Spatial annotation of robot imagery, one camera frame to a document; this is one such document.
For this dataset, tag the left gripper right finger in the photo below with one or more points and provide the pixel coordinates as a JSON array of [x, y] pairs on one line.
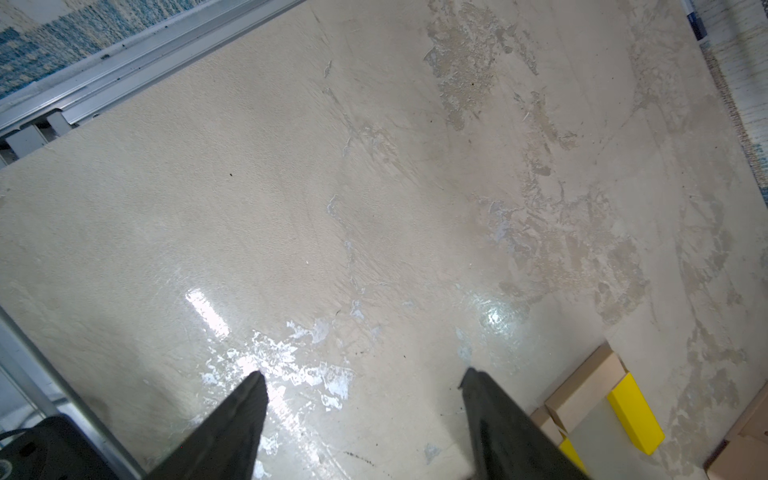
[[506, 444]]

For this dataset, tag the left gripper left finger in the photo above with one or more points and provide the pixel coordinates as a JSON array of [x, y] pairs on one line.
[[225, 444]]

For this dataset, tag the natural wood block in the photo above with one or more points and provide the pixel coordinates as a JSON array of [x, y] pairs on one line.
[[584, 389], [545, 422]]

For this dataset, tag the yellow block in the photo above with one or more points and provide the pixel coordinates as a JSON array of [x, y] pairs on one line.
[[635, 415], [567, 448]]

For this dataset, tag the pink desk organizer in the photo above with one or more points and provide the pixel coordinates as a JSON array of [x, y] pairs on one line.
[[743, 452]]

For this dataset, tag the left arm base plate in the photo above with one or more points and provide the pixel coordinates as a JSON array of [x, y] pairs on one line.
[[55, 448]]

